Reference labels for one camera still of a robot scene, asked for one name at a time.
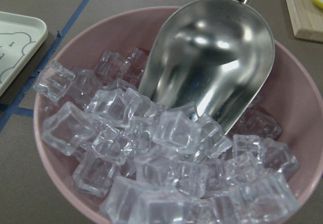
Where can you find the cream bear tray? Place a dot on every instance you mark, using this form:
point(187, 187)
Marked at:
point(21, 37)

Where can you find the wooden cutting board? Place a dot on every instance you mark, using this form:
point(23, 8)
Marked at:
point(306, 19)

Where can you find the metal ice scoop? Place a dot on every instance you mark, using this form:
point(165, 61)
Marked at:
point(215, 53)

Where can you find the pile of clear ice cubes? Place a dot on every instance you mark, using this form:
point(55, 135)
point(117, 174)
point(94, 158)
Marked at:
point(154, 164)

